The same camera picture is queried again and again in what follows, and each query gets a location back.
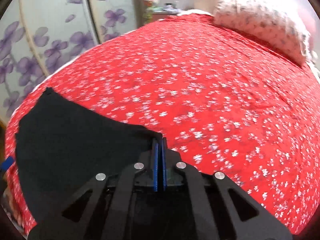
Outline black pants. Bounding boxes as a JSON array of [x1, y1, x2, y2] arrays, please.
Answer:
[[15, 88, 162, 222]]

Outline red floral bedspread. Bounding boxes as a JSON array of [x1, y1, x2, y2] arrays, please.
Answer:
[[5, 14, 319, 234]]

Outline purple flower wardrobe door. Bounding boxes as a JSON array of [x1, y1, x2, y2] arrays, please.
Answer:
[[1, 0, 139, 124]]

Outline floral white pillow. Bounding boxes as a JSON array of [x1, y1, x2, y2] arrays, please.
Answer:
[[213, 0, 312, 65]]

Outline pink bedside table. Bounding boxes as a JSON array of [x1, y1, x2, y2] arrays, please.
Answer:
[[151, 4, 182, 22]]

